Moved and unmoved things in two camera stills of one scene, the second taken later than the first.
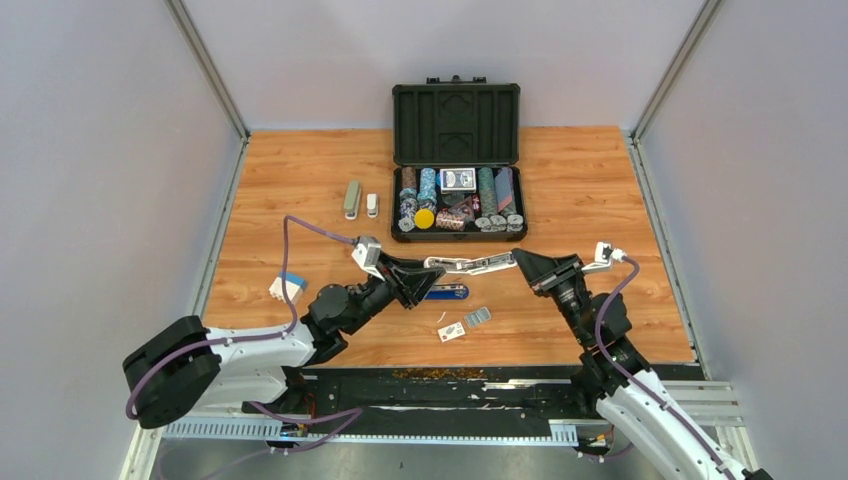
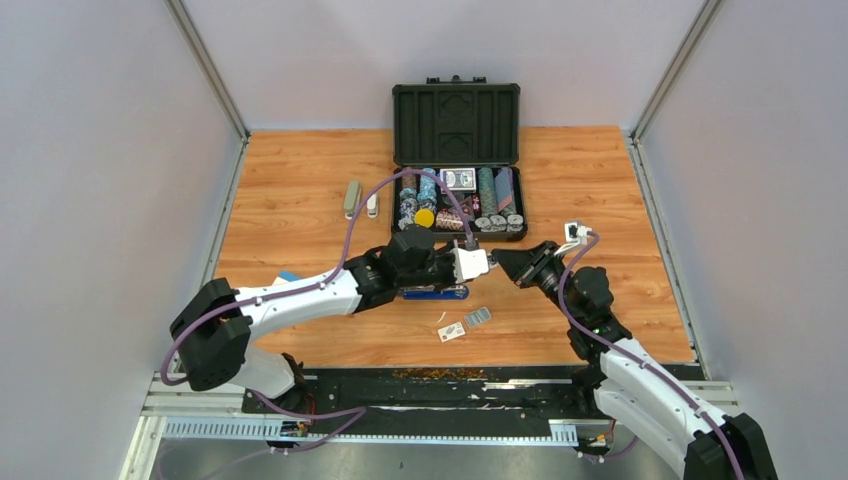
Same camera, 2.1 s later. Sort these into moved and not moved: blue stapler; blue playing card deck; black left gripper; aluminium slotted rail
Moved: black left gripper
Not moved: blue playing card deck; aluminium slotted rail; blue stapler
